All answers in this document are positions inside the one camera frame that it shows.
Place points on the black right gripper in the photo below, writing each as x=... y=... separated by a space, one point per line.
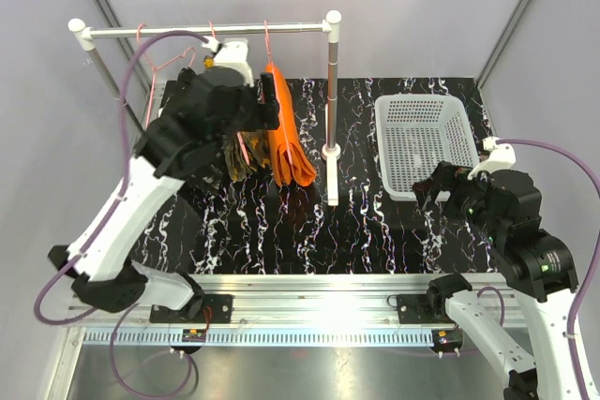
x=448 y=177

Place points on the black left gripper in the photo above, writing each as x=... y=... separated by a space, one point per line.
x=263 y=116

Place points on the orange trousers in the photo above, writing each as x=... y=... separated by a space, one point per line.
x=287 y=156

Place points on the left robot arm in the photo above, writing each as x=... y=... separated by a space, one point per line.
x=102 y=272

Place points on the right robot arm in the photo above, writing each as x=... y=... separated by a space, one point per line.
x=539 y=268

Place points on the camouflage yellow trousers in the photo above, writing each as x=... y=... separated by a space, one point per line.
x=244 y=152

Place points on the black white patterned trousers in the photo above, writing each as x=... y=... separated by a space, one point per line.
x=186 y=141

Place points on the pink hanger with black trousers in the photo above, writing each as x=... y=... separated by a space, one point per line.
x=154 y=74

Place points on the white plastic basket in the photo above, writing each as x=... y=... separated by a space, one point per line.
x=417 y=132

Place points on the black marble pattern mat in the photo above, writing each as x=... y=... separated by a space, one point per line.
x=258 y=227

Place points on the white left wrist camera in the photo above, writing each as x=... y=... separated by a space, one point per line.
x=232 y=53

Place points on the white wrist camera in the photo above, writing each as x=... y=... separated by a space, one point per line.
x=232 y=53
x=499 y=157

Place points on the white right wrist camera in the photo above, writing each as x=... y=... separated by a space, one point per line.
x=499 y=157

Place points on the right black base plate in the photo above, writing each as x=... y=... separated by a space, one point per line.
x=411 y=309

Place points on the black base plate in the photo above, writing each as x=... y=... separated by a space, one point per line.
x=411 y=309
x=216 y=308

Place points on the aluminium mounting rail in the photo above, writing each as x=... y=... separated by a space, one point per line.
x=333 y=301

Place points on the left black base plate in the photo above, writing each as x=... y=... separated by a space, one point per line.
x=216 y=308

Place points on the white slotted cable duct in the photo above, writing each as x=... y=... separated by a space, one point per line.
x=225 y=337

